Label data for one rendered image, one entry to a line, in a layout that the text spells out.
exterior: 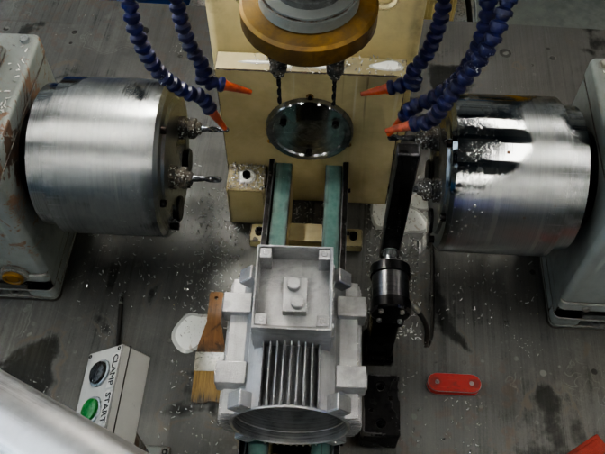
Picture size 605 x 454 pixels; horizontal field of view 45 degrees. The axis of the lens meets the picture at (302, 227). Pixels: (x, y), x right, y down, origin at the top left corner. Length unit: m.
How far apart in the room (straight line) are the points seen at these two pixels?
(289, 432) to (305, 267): 0.24
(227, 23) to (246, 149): 0.22
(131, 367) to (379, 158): 0.58
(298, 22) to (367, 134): 0.38
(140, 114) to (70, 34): 0.74
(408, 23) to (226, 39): 0.31
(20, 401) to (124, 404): 0.38
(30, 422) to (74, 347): 0.75
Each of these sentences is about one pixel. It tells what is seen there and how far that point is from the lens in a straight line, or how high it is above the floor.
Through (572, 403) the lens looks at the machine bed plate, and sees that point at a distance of 1.31.
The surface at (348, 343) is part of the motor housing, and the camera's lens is 0.98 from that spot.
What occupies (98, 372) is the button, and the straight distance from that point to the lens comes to 0.99.
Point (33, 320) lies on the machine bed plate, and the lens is 1.37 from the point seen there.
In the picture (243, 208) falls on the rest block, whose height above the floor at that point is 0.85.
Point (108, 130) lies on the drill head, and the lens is 1.10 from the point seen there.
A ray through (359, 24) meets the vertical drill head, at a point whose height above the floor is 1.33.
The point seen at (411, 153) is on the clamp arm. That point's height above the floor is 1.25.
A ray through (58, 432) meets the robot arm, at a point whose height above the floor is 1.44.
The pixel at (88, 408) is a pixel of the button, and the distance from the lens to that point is 0.98.
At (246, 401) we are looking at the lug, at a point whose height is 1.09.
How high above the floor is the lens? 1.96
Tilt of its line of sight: 57 degrees down
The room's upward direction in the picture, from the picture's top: straight up
